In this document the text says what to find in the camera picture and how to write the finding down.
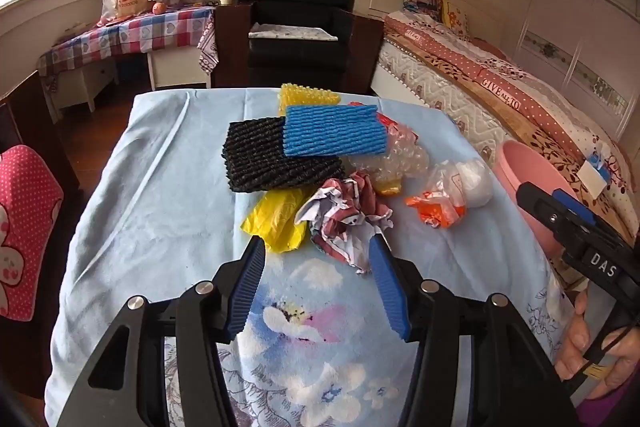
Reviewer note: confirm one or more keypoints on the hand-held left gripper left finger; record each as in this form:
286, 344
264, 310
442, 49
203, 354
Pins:
247, 287

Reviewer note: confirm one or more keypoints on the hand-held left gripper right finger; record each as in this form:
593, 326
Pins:
387, 287

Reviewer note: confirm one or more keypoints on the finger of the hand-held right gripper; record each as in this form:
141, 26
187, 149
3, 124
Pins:
537, 202
575, 207

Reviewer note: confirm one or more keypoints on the pink plastic bucket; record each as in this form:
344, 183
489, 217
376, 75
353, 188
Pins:
525, 167

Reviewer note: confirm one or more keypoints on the white plastic wad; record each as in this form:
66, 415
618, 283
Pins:
475, 184

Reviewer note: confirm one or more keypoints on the yellow plastic bag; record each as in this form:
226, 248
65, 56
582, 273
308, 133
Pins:
272, 217

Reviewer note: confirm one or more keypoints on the printed paper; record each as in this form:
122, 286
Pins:
340, 212

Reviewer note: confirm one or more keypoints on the orange printed plastic wrapper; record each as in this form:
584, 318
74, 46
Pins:
437, 209

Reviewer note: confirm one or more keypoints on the black foam net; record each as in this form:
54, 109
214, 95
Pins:
260, 162

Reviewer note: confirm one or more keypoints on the clear bubble wrap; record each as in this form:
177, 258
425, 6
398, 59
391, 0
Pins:
395, 157

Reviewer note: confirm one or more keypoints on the blue foam net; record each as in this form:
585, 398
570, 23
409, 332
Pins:
335, 132

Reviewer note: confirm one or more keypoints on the red foam net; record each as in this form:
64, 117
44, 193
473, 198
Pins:
386, 121

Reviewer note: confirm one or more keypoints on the yellow foam net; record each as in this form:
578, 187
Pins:
305, 97

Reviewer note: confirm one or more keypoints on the person's right forearm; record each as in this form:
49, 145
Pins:
615, 412

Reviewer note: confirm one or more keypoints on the person's right hand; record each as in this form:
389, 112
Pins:
575, 332

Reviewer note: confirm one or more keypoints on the blue white tissue pack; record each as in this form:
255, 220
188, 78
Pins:
595, 177

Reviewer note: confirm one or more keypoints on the light blue floral tablecloth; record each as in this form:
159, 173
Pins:
175, 207

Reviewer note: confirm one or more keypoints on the patchwork polka-dot duvet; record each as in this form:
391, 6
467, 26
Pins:
525, 87

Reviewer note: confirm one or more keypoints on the quilted mattress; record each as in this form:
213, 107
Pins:
440, 82

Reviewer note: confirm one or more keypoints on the white sliding-door wardrobe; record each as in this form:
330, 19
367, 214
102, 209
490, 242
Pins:
575, 17

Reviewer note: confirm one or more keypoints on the yellow floral pillow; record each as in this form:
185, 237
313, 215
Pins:
456, 18

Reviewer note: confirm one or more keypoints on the red polka-dot cushion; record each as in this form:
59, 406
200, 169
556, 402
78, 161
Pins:
30, 217

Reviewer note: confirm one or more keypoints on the white desk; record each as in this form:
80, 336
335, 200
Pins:
175, 67

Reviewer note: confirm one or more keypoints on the pale floral seat cushion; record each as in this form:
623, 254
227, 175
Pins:
292, 33

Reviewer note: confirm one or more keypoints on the dark wooden cabinet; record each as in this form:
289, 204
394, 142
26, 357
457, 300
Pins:
30, 117

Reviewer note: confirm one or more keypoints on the checkered tablecloth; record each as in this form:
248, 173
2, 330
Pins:
125, 32

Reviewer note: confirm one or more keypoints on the orange fruit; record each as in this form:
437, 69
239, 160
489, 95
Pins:
159, 8

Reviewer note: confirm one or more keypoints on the clear plastic bag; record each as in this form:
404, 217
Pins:
109, 7

